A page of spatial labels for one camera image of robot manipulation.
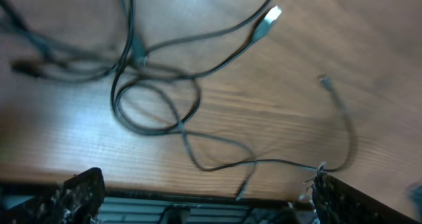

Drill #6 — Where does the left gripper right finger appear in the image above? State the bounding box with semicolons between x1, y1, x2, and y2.
311;173;418;224

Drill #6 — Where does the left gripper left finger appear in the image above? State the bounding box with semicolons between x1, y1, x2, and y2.
1;167;106;224

